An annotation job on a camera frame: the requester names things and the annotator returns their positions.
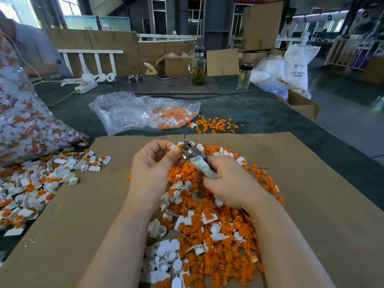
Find person's left hand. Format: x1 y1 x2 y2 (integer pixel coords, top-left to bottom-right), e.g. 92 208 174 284
127 140 186 209

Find person's right hand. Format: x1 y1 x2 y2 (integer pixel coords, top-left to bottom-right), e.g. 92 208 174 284
202 154 274 212

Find silver red-handled pliers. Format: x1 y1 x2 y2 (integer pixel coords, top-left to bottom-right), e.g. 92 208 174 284
180 140 218 180

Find pile of orange and white parts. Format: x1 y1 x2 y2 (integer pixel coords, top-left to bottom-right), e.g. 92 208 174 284
126 141 286 288

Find pile of assembled white-orange parts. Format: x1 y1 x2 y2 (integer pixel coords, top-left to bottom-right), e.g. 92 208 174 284
0 140 112 268

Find person's right forearm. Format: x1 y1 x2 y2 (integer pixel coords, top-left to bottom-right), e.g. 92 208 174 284
247 196 337 288

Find scatter of orange offcuts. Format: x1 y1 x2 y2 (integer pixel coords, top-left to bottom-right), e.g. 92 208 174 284
188 116 244 134

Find small clear plastic bag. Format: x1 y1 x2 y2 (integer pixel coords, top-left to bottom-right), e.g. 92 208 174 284
89 92 201 136

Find open brown cardboard box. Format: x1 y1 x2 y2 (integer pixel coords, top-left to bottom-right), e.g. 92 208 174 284
277 90 322 122

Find brown cardboard sheet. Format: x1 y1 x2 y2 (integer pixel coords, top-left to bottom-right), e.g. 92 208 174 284
183 132 384 288
0 135 187 288

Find glass bottle with black lid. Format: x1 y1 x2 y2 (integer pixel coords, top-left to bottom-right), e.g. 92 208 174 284
237 63 254 90

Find clear blue plastic bag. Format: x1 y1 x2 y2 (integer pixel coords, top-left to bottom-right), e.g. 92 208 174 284
250 56 290 100

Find white power strip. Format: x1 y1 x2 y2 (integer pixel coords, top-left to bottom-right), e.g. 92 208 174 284
60 72 116 94

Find open cardboard box with paper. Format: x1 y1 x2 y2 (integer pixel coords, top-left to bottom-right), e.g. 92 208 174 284
155 51 197 76

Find glass tea jar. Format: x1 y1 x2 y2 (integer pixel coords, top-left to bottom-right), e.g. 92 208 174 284
188 46 207 86

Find flat brown cardboard panel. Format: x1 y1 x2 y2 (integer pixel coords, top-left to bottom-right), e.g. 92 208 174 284
206 48 240 77

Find white woven sack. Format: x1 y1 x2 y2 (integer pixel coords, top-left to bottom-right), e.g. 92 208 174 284
284 33 321 98

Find row of upright cardboard sheets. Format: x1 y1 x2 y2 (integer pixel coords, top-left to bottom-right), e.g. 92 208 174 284
41 28 200 77

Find large clear bag of seals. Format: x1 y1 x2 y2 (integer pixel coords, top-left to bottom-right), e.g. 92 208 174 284
0 33 88 167

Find tall brown cardboard box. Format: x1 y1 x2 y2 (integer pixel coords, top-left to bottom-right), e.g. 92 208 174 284
242 2 284 52

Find dark steel pillar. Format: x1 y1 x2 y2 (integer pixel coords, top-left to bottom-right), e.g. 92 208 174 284
203 0 235 50

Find white metal rack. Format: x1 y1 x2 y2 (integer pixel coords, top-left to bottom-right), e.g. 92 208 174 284
324 36 384 72

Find white railing frame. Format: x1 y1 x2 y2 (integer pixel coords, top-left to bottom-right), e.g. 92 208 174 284
57 49 124 77

